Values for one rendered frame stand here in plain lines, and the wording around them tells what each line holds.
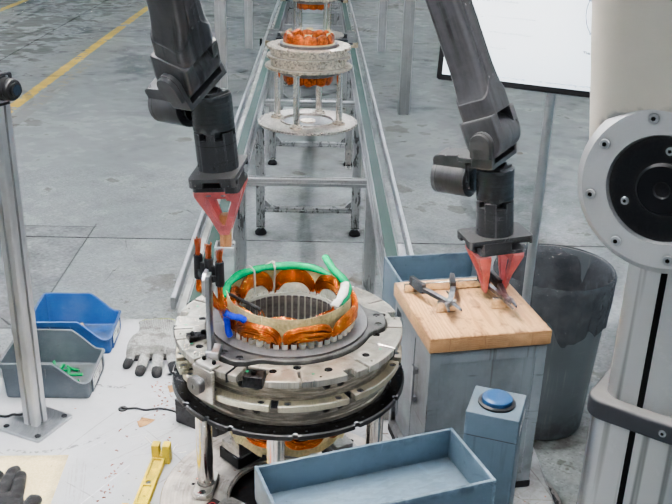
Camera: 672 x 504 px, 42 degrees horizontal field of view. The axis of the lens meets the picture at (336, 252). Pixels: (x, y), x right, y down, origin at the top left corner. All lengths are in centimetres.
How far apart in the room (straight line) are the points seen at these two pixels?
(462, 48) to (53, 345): 99
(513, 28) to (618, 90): 133
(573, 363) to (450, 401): 155
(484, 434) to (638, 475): 27
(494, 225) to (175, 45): 55
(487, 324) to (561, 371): 155
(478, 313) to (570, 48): 89
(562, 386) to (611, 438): 192
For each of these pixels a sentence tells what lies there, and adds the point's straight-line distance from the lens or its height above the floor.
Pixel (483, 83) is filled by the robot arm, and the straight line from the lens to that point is 130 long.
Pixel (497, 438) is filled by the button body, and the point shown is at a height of 100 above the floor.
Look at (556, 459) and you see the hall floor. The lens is 297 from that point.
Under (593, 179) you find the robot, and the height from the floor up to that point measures 143.
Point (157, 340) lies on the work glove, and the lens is 184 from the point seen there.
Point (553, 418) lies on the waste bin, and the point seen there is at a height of 9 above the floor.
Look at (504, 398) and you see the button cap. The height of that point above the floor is 104.
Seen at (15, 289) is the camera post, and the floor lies 105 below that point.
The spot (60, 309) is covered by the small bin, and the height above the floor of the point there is 82.
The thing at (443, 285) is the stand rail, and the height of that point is 107.
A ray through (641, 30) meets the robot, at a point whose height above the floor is 157.
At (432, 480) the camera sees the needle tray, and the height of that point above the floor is 102.
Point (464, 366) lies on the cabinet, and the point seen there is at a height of 101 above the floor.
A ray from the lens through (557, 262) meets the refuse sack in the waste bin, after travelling 308.
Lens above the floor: 167
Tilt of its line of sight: 23 degrees down
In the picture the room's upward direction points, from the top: 2 degrees clockwise
